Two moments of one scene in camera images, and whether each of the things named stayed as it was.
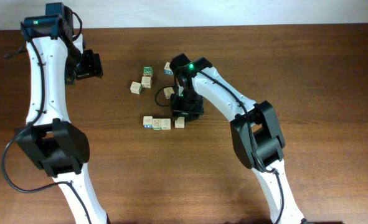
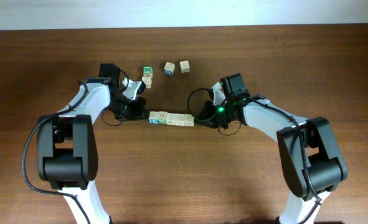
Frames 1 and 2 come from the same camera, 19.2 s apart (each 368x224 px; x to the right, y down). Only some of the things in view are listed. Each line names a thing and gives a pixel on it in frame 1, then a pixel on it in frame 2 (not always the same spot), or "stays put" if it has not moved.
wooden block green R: x=147 y=71 stays put
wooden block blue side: x=147 y=122 -> x=154 y=117
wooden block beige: x=146 y=81 stays put
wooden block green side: x=157 y=124 -> x=162 y=117
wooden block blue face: x=167 y=69 stays put
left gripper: x=94 y=69 -> x=138 y=110
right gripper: x=191 y=115 -> x=205 y=116
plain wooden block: x=165 y=124 -> x=171 y=119
